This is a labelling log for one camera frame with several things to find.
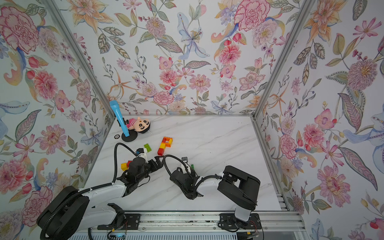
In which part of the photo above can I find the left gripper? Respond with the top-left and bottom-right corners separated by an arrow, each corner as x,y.
136,154 -> 166,184

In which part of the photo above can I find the red square lego brick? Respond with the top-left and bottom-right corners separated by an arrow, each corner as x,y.
158,148 -> 165,156

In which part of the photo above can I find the lime green lego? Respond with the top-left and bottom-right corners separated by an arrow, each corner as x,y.
144,144 -> 152,152

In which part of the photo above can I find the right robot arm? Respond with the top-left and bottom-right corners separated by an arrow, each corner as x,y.
170,166 -> 261,224

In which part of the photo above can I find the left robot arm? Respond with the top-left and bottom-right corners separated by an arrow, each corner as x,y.
37,156 -> 163,240

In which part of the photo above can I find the black round stand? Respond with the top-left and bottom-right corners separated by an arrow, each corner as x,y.
121,119 -> 138,142

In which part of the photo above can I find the plush doll head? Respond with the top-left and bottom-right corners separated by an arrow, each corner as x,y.
126,117 -> 151,134

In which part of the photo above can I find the blue tube on stand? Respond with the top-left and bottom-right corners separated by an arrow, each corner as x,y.
110,100 -> 130,137

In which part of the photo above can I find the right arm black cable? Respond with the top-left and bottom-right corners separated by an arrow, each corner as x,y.
162,154 -> 193,181

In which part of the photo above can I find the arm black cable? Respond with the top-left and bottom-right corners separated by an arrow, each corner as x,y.
162,154 -> 193,181
38,142 -> 137,240

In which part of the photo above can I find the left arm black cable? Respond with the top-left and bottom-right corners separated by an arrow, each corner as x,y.
38,142 -> 137,240

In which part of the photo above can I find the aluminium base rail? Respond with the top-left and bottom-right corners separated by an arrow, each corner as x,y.
47,210 -> 307,240

